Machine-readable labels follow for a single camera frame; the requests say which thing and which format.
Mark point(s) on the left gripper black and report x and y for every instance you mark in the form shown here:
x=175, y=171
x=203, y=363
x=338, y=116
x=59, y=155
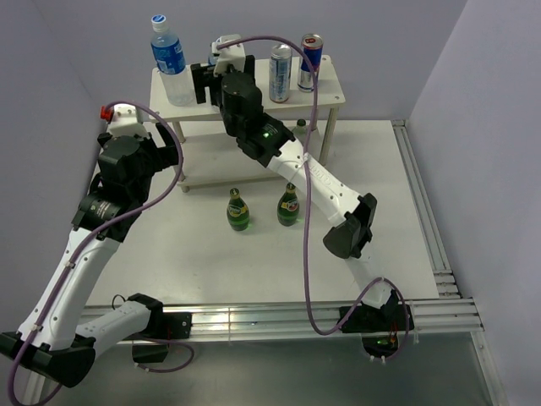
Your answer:
x=165, y=156

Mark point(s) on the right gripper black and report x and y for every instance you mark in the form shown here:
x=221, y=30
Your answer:
x=202, y=79

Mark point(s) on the Pocari Sweat bottle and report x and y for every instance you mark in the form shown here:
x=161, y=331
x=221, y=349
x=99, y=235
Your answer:
x=170, y=61
x=214, y=53

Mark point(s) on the silver energy drink can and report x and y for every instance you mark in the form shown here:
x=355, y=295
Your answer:
x=280, y=73

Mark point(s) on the Red Bull can blue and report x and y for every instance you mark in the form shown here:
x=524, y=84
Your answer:
x=312, y=47

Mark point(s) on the green Perrier bottle yellow label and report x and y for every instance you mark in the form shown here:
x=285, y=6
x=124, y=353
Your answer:
x=237, y=211

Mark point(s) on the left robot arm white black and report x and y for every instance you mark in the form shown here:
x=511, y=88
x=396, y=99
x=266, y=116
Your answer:
x=51, y=341

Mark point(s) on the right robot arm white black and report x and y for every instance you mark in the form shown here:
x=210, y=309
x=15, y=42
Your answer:
x=270, y=143

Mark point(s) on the white two-tier wooden shelf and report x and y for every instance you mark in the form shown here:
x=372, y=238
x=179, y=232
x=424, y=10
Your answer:
x=211, y=156

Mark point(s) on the clear glass bottle right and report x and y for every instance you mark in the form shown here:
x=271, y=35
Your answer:
x=300, y=128

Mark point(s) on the green Perrier bottle red label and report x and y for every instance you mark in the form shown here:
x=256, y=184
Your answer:
x=288, y=206

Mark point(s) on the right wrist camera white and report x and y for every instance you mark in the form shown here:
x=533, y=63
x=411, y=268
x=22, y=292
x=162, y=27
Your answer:
x=229, y=56

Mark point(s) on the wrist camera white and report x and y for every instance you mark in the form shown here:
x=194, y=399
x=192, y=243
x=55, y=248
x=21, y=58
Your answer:
x=123, y=119
x=229, y=56

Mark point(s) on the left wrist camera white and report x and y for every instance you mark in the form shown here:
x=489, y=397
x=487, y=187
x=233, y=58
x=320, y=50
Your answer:
x=123, y=119

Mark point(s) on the aluminium rail frame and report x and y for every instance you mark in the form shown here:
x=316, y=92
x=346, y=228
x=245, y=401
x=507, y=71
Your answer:
x=248, y=287

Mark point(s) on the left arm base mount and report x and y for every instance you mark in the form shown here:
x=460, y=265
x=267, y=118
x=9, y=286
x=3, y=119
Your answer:
x=168, y=326

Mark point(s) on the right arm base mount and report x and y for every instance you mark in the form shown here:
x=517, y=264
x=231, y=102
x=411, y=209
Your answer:
x=380, y=328

